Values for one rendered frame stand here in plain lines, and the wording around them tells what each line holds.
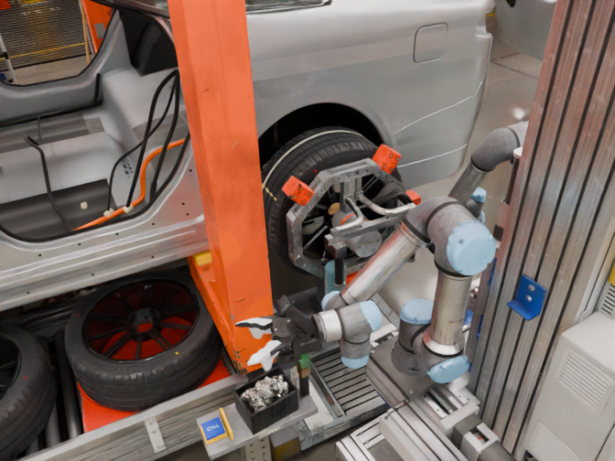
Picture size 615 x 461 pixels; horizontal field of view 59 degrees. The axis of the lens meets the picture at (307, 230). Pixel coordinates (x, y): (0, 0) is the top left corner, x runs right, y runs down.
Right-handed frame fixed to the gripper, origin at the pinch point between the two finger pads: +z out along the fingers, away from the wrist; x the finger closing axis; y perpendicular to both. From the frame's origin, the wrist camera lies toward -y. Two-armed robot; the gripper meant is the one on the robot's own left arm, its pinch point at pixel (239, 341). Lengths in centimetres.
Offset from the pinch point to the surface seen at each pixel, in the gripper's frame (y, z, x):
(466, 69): -24, -131, 118
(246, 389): 61, -4, 47
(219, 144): -33, -7, 45
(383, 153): -3, -77, 90
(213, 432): 71, 11, 41
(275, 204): 12, -31, 92
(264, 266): 15, -17, 53
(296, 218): 15, -37, 83
